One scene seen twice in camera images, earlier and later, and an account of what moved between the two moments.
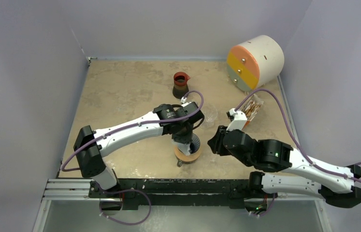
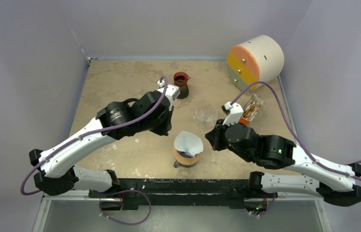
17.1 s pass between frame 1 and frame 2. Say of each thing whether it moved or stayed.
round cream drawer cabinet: stayed
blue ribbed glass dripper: moved
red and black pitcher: stayed
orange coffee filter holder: stayed
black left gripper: moved
